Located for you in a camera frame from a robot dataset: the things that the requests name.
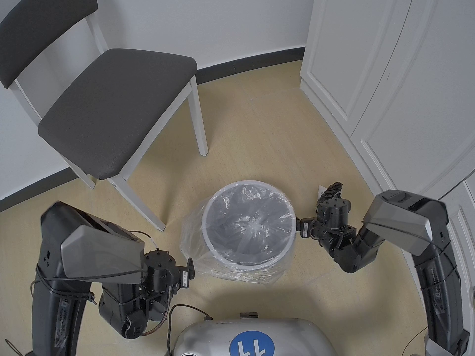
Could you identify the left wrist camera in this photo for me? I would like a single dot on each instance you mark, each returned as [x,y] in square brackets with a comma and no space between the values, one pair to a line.
[187,273]

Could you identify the grey padded white chair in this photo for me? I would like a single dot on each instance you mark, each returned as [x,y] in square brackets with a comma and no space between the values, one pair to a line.
[111,106]

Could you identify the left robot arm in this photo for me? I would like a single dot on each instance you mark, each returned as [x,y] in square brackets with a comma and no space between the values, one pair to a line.
[96,250]

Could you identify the white wardrobe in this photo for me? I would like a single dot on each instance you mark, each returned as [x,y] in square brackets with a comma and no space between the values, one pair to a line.
[408,87]

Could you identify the clear plastic bag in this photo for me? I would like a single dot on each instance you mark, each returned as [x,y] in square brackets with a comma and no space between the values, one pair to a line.
[191,236]

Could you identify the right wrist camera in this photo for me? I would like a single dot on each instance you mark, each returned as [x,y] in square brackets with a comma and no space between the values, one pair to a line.
[306,228]

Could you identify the black plastic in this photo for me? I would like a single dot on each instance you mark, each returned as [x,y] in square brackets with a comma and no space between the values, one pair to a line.
[332,189]

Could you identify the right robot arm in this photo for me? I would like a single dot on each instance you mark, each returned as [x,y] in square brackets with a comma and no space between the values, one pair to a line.
[400,217]

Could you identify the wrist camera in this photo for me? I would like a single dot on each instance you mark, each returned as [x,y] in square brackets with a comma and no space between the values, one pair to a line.
[306,228]
[187,273]

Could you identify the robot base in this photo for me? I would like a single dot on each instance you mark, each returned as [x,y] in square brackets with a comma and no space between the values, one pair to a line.
[259,332]

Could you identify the white printed paper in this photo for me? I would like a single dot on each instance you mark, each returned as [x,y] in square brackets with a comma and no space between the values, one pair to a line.
[321,193]

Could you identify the white trash bin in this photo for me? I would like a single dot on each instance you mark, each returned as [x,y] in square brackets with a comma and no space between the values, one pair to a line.
[252,266]

